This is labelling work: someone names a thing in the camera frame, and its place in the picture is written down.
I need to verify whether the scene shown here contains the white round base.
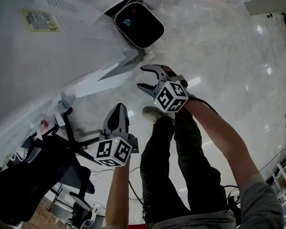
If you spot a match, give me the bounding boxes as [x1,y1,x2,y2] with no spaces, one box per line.
[49,202,72,221]

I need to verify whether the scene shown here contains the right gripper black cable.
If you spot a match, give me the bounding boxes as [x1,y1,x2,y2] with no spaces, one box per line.
[187,96,220,117]

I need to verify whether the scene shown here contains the white printed paper sheet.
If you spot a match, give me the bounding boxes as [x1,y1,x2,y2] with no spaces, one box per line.
[34,0,103,24]

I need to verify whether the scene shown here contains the crumpled white tissue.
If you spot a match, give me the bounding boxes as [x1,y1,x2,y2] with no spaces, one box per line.
[143,47,156,60]

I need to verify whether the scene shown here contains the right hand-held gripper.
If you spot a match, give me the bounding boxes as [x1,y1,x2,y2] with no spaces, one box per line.
[136,64,190,114]

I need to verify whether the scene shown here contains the black office chair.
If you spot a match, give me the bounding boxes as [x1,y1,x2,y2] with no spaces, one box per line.
[0,106,103,227]

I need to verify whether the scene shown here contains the person's right forearm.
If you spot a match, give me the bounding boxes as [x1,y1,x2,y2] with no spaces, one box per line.
[182,98,262,184]

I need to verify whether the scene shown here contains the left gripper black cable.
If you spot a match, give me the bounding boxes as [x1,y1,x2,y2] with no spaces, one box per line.
[128,179,144,205]

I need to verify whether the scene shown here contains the white metal rack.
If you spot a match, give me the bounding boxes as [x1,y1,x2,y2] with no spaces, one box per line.
[271,139,286,212]

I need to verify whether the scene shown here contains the person's white shoe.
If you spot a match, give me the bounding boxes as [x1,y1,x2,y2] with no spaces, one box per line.
[142,106,175,125]

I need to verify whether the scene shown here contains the person's dark trousers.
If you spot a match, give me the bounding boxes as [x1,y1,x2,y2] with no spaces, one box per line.
[140,106,230,224]

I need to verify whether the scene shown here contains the white water dispenser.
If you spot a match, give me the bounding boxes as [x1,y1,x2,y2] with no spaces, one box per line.
[0,0,140,167]

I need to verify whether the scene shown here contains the red dispenser tap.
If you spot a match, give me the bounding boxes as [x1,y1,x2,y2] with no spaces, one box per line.
[37,118,51,132]

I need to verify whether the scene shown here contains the white bin with black bag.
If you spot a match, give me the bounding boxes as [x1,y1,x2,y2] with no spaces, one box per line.
[114,1,165,49]

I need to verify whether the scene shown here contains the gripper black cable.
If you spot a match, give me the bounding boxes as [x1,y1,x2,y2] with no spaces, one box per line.
[128,179,144,205]
[187,96,220,117]

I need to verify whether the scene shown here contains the blue dispenser tap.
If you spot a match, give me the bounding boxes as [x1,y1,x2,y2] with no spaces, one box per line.
[54,92,76,113]

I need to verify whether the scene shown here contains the person's grey shirt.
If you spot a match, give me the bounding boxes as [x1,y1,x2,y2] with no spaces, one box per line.
[144,172,286,229]

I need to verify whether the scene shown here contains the person's left forearm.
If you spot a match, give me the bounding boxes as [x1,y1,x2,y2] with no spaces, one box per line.
[104,162,131,229]

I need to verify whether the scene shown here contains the yellow warning sticker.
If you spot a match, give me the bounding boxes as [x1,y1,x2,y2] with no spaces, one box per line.
[22,9,61,33]

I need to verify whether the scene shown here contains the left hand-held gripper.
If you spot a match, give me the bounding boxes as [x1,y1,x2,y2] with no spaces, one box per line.
[94,103,139,168]

